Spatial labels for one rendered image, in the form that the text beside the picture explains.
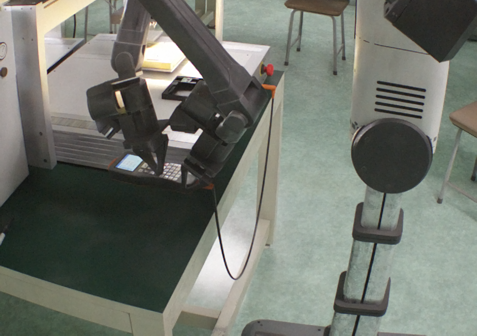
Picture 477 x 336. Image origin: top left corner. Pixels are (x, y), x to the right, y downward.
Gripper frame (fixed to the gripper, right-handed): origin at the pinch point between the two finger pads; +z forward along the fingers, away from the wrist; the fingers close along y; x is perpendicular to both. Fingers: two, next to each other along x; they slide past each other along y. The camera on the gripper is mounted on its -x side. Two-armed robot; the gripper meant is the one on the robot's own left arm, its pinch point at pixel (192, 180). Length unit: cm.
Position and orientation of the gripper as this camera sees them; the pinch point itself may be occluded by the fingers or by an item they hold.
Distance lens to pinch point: 132.6
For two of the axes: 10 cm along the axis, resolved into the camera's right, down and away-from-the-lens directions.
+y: -3.6, 4.8, -8.0
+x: 8.1, 5.9, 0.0
